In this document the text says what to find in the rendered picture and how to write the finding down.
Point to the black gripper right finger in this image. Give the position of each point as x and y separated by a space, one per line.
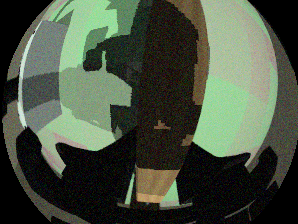
201 168

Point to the brown wooden post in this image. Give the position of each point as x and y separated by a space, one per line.
139 204

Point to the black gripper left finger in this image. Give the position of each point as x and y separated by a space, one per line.
113 164

